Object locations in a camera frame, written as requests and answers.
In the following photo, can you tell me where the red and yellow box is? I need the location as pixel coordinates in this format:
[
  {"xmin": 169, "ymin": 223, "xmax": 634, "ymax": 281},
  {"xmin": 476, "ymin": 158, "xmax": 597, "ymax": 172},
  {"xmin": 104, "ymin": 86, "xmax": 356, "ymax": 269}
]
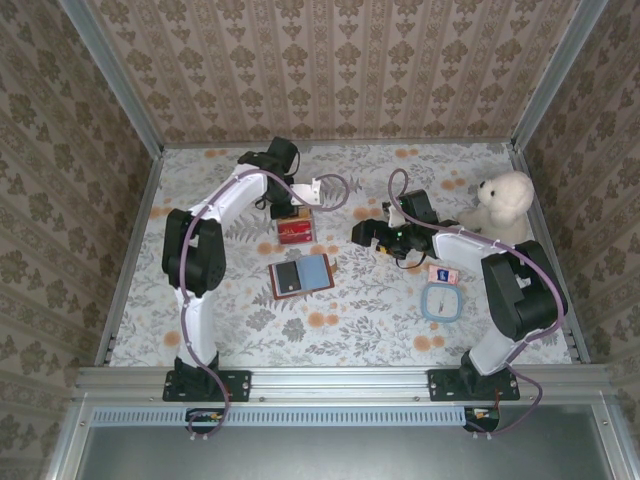
[{"xmin": 276, "ymin": 218, "xmax": 316, "ymax": 246}]

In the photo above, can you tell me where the black chip credit card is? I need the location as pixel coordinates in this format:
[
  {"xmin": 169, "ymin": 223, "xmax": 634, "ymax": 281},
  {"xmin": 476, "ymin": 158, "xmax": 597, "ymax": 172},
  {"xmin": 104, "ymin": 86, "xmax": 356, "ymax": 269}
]
[{"xmin": 275, "ymin": 261, "xmax": 302, "ymax": 295}]

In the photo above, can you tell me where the pink tissue pack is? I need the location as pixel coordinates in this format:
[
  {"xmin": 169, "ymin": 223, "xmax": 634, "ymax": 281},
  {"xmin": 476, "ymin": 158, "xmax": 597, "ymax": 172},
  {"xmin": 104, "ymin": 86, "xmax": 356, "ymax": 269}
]
[{"xmin": 427, "ymin": 264, "xmax": 460, "ymax": 287}]

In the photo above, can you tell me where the floral table cover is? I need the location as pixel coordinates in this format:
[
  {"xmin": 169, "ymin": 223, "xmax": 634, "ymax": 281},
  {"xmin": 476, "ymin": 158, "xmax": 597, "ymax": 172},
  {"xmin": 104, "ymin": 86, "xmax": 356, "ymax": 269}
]
[{"xmin": 106, "ymin": 143, "xmax": 575, "ymax": 370}]

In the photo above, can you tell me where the white plush toy dog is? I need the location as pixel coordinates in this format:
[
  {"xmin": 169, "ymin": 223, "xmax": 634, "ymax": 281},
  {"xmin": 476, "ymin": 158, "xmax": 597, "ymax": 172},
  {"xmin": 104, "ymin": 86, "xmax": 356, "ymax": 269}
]
[{"xmin": 458, "ymin": 170, "xmax": 536, "ymax": 257}]

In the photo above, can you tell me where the grey metal panel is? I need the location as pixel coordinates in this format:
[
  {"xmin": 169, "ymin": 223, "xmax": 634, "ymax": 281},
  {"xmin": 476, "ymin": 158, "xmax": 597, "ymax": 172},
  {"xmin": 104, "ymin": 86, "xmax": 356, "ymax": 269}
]
[{"xmin": 73, "ymin": 403, "xmax": 617, "ymax": 480}]

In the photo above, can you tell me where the black wiring port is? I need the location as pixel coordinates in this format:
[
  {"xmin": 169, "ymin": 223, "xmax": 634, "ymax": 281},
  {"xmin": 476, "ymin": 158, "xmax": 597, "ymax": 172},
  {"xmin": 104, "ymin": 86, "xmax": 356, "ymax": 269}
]
[{"xmin": 185, "ymin": 407, "xmax": 233, "ymax": 436}]

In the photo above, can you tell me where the aluminium frame rail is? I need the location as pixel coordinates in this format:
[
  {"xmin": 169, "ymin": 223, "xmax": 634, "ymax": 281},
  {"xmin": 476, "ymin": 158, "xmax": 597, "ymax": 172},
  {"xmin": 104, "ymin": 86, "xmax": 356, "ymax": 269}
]
[{"xmin": 73, "ymin": 365, "xmax": 612, "ymax": 402}]

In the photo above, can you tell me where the slotted grey cable duct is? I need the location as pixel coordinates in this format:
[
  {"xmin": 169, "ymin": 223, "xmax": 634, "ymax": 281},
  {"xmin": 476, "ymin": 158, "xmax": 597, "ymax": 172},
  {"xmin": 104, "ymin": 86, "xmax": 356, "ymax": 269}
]
[{"xmin": 91, "ymin": 405, "xmax": 469, "ymax": 427}]

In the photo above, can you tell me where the aluminium corner post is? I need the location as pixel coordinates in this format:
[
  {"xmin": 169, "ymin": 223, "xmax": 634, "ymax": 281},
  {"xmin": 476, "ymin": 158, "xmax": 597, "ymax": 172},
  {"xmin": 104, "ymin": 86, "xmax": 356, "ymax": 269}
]
[
  {"xmin": 510, "ymin": 0, "xmax": 597, "ymax": 151},
  {"xmin": 58, "ymin": 0, "xmax": 167, "ymax": 154}
]

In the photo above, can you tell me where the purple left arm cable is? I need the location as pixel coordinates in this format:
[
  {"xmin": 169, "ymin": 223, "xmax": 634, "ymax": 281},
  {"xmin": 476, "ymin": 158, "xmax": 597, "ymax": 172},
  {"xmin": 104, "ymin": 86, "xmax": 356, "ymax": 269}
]
[{"xmin": 178, "ymin": 166, "xmax": 351, "ymax": 444}]

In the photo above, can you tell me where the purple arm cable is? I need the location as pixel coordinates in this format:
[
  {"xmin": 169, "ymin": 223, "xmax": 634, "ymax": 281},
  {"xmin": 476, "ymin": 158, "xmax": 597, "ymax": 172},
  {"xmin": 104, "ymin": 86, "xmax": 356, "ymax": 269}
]
[
  {"xmin": 388, "ymin": 168, "xmax": 572, "ymax": 442},
  {"xmin": 178, "ymin": 166, "xmax": 351, "ymax": 444}
]

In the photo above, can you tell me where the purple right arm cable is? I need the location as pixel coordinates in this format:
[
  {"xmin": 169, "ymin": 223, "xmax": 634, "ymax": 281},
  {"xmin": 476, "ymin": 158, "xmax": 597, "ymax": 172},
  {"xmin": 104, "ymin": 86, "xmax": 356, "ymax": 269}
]
[{"xmin": 388, "ymin": 168, "xmax": 572, "ymax": 442}]

